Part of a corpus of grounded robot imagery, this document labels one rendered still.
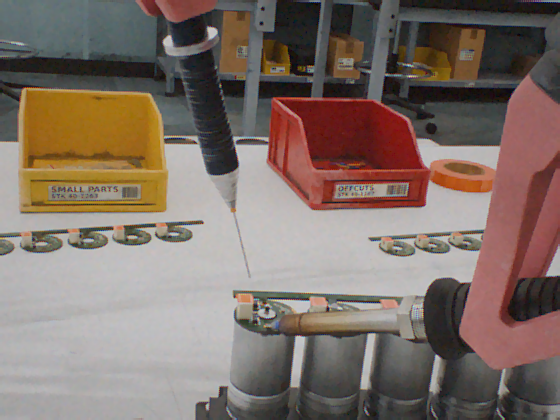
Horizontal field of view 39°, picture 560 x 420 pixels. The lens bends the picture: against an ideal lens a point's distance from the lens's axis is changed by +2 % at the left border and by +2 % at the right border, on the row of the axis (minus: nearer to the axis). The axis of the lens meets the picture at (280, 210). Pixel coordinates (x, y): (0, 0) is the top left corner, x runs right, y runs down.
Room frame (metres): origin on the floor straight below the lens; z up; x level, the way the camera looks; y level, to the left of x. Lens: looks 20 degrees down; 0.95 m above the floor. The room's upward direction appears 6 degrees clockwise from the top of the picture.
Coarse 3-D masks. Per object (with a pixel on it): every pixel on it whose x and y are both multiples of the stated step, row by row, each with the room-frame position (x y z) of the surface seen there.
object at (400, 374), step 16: (384, 336) 0.26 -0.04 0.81; (384, 352) 0.26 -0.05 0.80; (400, 352) 0.26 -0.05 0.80; (416, 352) 0.26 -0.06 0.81; (432, 352) 0.26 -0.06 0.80; (384, 368) 0.26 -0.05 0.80; (400, 368) 0.26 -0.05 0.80; (416, 368) 0.26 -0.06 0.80; (432, 368) 0.27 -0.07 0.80; (368, 384) 0.27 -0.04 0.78; (384, 384) 0.26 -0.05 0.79; (400, 384) 0.26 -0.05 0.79; (416, 384) 0.26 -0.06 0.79; (368, 400) 0.27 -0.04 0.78; (384, 400) 0.26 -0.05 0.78; (400, 400) 0.26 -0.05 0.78; (416, 400) 0.26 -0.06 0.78; (368, 416) 0.27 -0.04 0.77; (384, 416) 0.26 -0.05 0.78; (400, 416) 0.26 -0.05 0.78; (416, 416) 0.26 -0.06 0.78
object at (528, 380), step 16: (512, 368) 0.27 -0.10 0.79; (528, 368) 0.27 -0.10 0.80; (544, 368) 0.27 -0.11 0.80; (512, 384) 0.27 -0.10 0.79; (528, 384) 0.27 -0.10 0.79; (544, 384) 0.27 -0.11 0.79; (512, 400) 0.27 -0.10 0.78; (528, 400) 0.27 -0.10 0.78; (544, 400) 0.27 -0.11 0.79; (512, 416) 0.27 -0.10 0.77; (528, 416) 0.27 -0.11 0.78; (544, 416) 0.27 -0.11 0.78
